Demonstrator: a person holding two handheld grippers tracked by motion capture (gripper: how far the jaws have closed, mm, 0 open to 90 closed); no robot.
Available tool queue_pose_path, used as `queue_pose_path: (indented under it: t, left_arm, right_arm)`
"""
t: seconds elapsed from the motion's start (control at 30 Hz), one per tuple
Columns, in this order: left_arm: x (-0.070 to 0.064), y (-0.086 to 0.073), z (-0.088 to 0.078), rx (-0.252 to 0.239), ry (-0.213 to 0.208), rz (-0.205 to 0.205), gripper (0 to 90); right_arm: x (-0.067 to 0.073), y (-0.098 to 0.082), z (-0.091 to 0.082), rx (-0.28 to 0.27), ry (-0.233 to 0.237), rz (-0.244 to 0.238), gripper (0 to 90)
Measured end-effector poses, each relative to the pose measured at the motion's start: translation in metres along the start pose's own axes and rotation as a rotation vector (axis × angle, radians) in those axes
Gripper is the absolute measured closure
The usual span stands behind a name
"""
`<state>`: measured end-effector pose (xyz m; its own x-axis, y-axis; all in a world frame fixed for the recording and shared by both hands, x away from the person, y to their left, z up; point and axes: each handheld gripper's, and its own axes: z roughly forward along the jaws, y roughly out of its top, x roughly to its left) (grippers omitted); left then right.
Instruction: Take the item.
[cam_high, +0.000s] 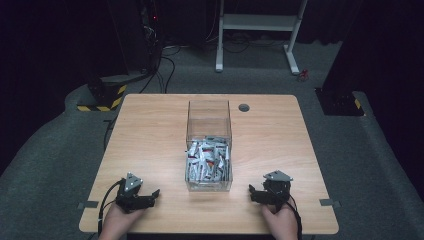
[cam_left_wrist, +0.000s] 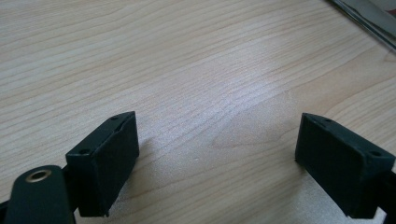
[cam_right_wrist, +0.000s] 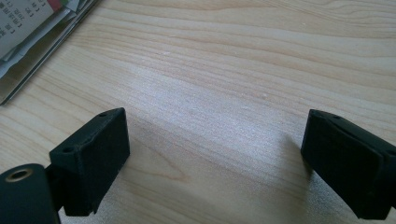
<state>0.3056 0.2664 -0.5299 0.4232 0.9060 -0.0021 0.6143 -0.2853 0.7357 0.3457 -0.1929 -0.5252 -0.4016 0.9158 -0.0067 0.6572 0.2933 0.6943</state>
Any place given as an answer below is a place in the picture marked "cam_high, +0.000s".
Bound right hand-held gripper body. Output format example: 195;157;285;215
261;170;295;213

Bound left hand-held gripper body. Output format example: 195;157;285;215
115;171;150;215

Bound person's left hand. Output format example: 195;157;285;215
98;201;148;240

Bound person's right hand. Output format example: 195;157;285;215
261;201;300;240

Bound clear plastic box with packets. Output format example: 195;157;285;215
184;135;234;193

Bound grey tape piece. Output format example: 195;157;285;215
319;198;342;208
77;200;100;210

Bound pile of small white packets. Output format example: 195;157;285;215
185;135;232;184

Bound empty clear plastic box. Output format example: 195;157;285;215
186;99;233;142

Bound black stand base yellow stripes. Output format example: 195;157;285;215
76;73;129;113

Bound black square stand base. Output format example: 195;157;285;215
314;87;365;117

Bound black equipment rack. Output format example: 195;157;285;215
106;0;165;75

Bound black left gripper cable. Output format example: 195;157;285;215
97;179;125;236

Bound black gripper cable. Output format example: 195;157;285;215
97;179;125;236
285;195;304;240

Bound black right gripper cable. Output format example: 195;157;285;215
285;195;304;240

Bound black floor cable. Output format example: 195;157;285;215
139;46;183;95

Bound white metal desk frame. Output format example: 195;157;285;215
215;0;308;76

